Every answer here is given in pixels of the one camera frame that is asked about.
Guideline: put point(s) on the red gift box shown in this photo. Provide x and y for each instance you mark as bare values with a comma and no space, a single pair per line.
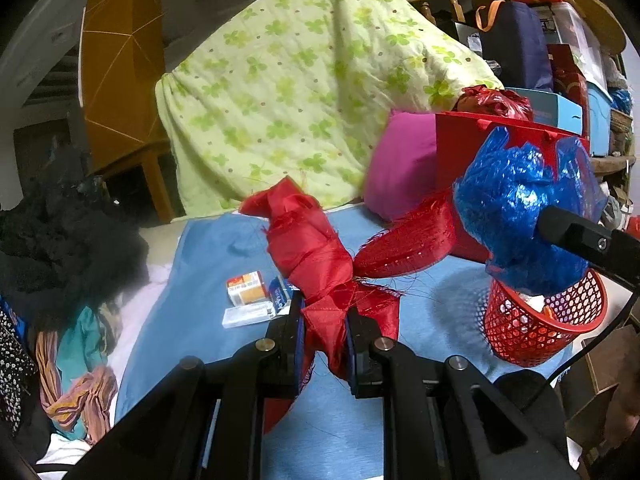
570,85

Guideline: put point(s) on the orange white box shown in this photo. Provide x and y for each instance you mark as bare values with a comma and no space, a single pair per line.
245,290

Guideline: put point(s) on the clear plastic storage box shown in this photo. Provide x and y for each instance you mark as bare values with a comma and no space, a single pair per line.
575,30

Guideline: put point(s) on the round wooden table top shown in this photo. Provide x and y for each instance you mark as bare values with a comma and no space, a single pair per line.
595,10

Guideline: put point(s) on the teal cloth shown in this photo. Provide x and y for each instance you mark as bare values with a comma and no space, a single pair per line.
82,345

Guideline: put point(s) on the pale pink bed sheet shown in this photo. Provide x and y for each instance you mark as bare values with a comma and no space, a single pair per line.
150,300

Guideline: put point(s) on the light blue box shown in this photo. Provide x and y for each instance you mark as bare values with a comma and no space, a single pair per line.
555,107

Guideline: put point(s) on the red paper bag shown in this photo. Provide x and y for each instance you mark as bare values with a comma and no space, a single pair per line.
455,150

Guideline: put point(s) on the magenta pillow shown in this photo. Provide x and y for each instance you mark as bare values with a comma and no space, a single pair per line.
400,170

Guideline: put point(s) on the brown cardboard box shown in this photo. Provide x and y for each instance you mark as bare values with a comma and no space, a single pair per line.
610,385

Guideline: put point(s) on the black floral cloth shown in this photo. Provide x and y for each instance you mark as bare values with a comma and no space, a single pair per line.
15,370

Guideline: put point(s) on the blue storage bin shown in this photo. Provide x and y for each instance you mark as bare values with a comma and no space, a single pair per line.
597,115

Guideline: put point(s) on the white flat box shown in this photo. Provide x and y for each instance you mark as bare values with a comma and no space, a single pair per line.
247,316

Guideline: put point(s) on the dark fluffy cloth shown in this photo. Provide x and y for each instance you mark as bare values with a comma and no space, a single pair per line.
65,240

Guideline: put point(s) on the blue plastic bag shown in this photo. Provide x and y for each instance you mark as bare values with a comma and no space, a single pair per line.
505,200

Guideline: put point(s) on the small blue box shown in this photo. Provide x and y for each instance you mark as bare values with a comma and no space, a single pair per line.
278,294

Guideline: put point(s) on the striped scarf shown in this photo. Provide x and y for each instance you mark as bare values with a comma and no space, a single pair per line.
75,400

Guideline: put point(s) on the red mesh basket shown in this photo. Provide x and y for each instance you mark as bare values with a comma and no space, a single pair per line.
530,330

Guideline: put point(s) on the blue cloth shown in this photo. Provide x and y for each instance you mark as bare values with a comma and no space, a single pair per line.
200,360

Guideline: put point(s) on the green clover quilt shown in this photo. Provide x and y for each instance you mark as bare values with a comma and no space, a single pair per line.
280,85

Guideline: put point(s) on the orange wooden cabinet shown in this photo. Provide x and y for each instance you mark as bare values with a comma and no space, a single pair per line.
120,60

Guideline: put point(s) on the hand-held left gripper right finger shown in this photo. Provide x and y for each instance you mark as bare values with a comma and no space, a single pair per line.
352,355

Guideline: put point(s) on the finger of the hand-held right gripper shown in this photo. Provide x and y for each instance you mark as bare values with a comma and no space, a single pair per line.
580,235

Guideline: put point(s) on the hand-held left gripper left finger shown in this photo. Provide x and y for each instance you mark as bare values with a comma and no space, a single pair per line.
299,340

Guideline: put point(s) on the red fabric bag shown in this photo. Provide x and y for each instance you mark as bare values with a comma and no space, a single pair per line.
305,245

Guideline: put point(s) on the red plastic bag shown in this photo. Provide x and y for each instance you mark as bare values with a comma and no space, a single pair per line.
490,102

